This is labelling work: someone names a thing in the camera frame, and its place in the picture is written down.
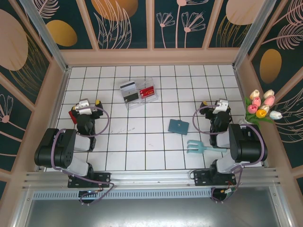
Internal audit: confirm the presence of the white card magnetic stripe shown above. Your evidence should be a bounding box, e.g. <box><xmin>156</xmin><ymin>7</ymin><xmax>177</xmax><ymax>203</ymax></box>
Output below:
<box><xmin>119</xmin><ymin>81</ymin><xmax>136</xmax><ymax>93</ymax></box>

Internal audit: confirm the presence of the black card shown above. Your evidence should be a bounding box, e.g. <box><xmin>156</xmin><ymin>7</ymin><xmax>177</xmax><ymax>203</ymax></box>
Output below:
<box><xmin>123</xmin><ymin>92</ymin><xmax>139</xmax><ymax>104</ymax></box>

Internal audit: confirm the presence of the red VIP card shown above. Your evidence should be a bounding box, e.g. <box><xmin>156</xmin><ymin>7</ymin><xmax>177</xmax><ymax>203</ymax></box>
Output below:
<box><xmin>138</xmin><ymin>86</ymin><xmax>156</xmax><ymax>99</ymax></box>

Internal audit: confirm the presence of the red block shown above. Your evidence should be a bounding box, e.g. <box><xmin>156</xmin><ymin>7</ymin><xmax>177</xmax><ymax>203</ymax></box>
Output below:
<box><xmin>68</xmin><ymin>110</ymin><xmax>78</xmax><ymax>125</ymax></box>

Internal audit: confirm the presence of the artificial tulip bouquet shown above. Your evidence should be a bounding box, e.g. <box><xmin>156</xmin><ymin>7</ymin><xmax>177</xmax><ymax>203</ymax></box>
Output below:
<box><xmin>243</xmin><ymin>89</ymin><xmax>284</xmax><ymax>130</ymax></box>

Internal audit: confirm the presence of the light blue garden fork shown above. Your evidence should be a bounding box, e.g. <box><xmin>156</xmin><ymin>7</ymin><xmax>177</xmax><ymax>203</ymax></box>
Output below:
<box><xmin>186</xmin><ymin>139</ymin><xmax>228</xmax><ymax>155</ymax></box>

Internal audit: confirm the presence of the clear acrylic organizer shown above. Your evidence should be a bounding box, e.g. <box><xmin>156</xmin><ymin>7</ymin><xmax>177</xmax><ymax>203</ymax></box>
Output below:
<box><xmin>119</xmin><ymin>77</ymin><xmax>159</xmax><ymax>111</ymax></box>

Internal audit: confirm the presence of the small circuit board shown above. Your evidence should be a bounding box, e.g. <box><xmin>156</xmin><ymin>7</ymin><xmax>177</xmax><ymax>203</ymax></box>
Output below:
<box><xmin>221</xmin><ymin>188</ymin><xmax>237</xmax><ymax>198</ymax></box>

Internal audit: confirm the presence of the grey metal panel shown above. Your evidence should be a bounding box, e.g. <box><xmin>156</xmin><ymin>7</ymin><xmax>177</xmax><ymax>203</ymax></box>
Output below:
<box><xmin>15</xmin><ymin>186</ymin><xmax>291</xmax><ymax>227</ymax></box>

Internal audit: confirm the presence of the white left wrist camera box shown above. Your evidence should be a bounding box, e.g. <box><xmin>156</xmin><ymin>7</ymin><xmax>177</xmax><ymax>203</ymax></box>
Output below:
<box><xmin>75</xmin><ymin>100</ymin><xmax>92</xmax><ymax>114</ymax></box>

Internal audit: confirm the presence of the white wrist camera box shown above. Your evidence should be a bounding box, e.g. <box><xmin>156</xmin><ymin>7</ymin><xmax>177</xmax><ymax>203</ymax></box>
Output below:
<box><xmin>75</xmin><ymin>100</ymin><xmax>92</xmax><ymax>114</ymax></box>
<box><xmin>212</xmin><ymin>99</ymin><xmax>230</xmax><ymax>114</ymax></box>

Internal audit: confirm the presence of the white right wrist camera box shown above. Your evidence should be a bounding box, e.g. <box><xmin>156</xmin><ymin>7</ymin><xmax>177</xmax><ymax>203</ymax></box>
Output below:
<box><xmin>212</xmin><ymin>99</ymin><xmax>230</xmax><ymax>114</ymax></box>

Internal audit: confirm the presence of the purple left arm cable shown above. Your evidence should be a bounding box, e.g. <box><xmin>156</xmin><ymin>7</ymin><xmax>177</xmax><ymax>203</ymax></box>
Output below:
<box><xmin>51</xmin><ymin>105</ymin><xmax>115</xmax><ymax>206</ymax></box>

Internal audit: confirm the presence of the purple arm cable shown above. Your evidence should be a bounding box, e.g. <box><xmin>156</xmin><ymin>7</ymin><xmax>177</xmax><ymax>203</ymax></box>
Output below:
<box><xmin>51</xmin><ymin>105</ymin><xmax>115</xmax><ymax>206</ymax></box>
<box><xmin>193</xmin><ymin>104</ymin><xmax>265</xmax><ymax>204</ymax></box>

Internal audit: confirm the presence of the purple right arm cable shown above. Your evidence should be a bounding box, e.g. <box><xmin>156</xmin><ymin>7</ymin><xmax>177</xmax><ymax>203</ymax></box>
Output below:
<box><xmin>193</xmin><ymin>104</ymin><xmax>265</xmax><ymax>204</ymax></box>

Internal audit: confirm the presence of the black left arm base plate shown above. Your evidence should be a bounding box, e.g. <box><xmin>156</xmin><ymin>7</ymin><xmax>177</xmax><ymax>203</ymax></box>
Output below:
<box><xmin>68</xmin><ymin>172</ymin><xmax>112</xmax><ymax>189</ymax></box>

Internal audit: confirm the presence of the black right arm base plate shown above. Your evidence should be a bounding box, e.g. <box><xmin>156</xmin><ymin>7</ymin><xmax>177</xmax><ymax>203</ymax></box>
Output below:
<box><xmin>193</xmin><ymin>169</ymin><xmax>237</xmax><ymax>187</ymax></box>

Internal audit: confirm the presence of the aluminium frame post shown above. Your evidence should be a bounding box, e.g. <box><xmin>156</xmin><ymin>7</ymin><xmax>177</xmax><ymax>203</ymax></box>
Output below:
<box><xmin>18</xmin><ymin>0</ymin><xmax>71</xmax><ymax>72</ymax></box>
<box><xmin>232</xmin><ymin>0</ymin><xmax>278</xmax><ymax>70</ymax></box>

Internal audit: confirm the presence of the aluminium front rail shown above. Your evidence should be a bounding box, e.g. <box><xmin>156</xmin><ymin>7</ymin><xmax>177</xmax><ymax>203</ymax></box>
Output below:
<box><xmin>22</xmin><ymin>167</ymin><xmax>282</xmax><ymax>192</ymax></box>

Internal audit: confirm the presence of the grey slotted cable duct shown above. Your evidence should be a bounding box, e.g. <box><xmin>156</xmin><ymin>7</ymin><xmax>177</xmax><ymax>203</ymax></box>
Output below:
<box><xmin>33</xmin><ymin>190</ymin><xmax>214</xmax><ymax>201</ymax></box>

